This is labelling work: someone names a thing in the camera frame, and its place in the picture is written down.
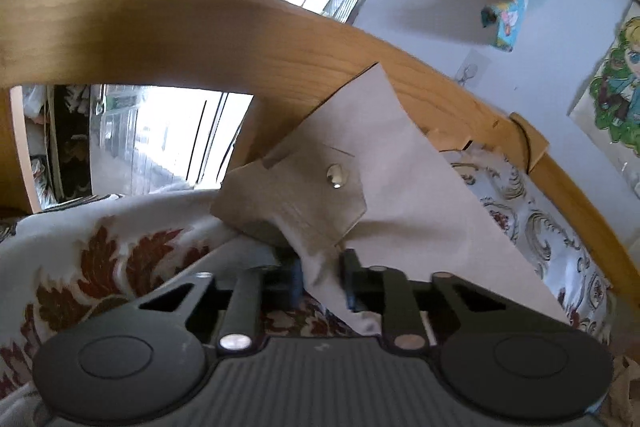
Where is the wooden bed frame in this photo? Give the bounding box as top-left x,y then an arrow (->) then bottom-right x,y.
1,0 -> 639,306

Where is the blond anime boy poster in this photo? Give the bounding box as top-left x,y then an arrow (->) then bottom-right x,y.
570,3 -> 639,194

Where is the beige hooded jacket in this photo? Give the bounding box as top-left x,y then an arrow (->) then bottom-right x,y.
210,65 -> 565,335

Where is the floral bed sheet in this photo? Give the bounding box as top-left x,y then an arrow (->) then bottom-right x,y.
1,146 -> 614,426

